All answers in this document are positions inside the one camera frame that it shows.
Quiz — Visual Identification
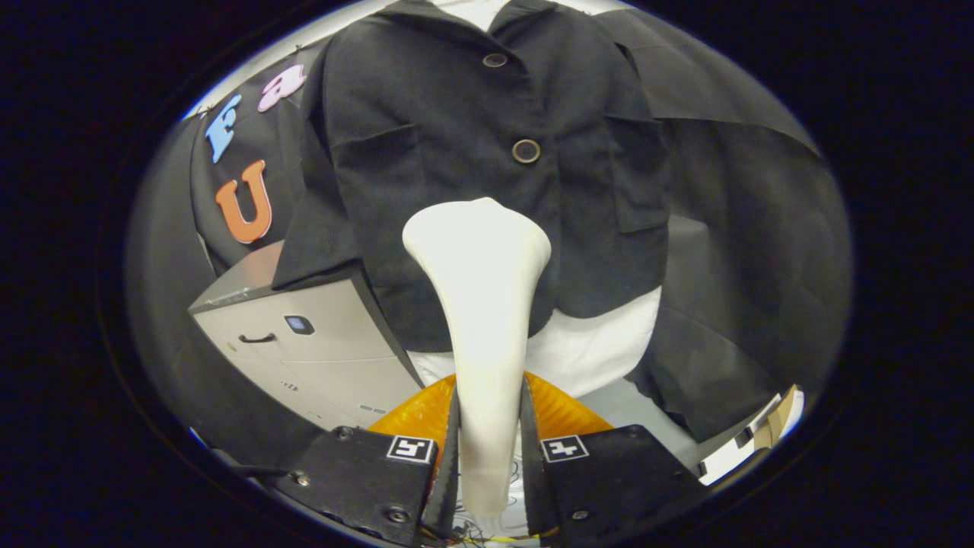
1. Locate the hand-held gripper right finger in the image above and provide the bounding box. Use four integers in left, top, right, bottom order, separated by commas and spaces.
520, 371, 705, 547

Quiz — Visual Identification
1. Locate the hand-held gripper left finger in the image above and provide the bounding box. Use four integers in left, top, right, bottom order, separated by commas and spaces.
275, 373, 463, 547

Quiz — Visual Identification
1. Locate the white garment steamer head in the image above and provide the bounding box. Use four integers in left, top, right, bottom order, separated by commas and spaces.
402, 196, 552, 518

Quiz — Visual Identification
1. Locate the black button jacket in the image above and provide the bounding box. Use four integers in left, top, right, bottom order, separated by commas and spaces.
272, 0, 672, 355

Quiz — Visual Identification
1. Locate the grey drawer cabinet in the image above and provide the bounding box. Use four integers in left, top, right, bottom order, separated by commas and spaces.
188, 240, 425, 435

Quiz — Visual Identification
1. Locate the cardboard box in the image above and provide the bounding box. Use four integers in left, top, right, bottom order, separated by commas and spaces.
696, 384, 806, 486

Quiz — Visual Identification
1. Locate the black backdrop cloth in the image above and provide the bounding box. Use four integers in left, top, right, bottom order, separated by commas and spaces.
128, 8, 855, 465

